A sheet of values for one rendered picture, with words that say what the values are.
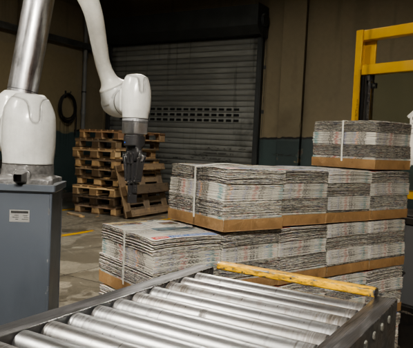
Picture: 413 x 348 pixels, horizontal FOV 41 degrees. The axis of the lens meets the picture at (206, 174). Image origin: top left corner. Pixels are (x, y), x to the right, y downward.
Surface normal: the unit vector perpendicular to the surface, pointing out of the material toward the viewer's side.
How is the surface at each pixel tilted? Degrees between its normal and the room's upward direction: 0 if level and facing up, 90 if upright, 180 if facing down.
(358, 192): 90
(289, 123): 90
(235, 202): 90
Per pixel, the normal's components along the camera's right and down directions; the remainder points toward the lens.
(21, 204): 0.09, 0.06
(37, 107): 0.56, -0.27
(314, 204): 0.58, 0.07
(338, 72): -0.51, 0.02
